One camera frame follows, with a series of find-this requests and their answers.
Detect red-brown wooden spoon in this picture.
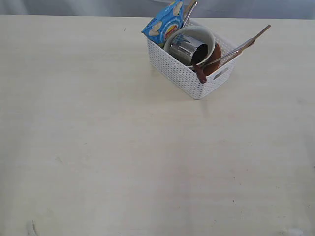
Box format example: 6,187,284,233
191,61,207,84

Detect brown wooden chopstick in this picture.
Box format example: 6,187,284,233
241,25,271,50

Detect silver metal fork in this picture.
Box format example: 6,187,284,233
203,38,255,67

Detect white woven plastic basket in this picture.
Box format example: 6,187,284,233
146,19,244,100

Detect shiny steel cup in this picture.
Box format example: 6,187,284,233
169,33,209,66

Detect brown wooden plate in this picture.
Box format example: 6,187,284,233
202,43,222,76

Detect blue chips snack bag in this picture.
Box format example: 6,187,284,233
141,0,184,46

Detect grey-green ceramic bowl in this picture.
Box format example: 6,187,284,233
164,26,216,70

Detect silver metal utensil handle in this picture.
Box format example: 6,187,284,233
181,1,198,28

